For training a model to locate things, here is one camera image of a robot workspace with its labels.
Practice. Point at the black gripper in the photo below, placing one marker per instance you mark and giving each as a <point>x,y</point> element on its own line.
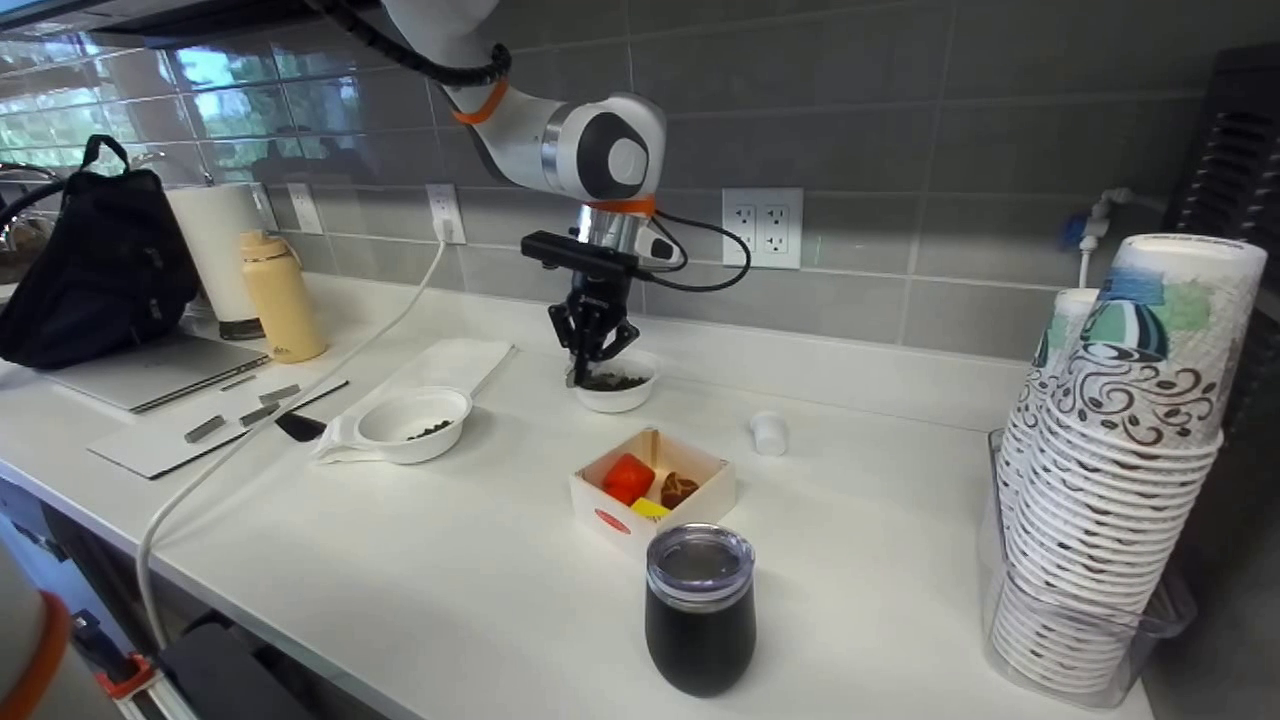
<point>595,322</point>

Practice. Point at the white bowl with coffee beans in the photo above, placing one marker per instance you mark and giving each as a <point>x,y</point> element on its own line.
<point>618,386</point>

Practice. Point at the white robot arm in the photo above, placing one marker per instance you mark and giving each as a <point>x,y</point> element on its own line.
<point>601,154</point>

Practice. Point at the white cutting board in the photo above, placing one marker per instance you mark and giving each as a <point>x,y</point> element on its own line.
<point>459,366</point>

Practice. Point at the white box with toys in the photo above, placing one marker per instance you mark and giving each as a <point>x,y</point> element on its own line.
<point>646,484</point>

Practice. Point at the black tumbler with lid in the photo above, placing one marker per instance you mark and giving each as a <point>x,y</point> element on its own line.
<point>699,607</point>

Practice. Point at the beige water bottle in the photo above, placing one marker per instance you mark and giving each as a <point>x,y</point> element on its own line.
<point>280,301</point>

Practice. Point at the white paper towel roll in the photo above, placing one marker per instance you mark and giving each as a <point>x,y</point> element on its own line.
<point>214,227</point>

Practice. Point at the blue spray bottle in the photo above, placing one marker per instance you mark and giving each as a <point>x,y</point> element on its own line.
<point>1085,230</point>

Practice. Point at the black backpack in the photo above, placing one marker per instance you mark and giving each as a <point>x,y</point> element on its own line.
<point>115,271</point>

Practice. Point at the stack of patterned paper cups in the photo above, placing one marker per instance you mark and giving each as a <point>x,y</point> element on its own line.
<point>1106,454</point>

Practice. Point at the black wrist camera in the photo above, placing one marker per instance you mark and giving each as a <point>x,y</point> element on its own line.
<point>579,257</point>

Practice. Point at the white wall outlet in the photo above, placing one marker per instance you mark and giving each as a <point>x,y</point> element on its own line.
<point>766,220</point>

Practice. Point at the white strainer bowl with handle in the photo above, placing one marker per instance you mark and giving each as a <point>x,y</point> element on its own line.
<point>398,430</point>

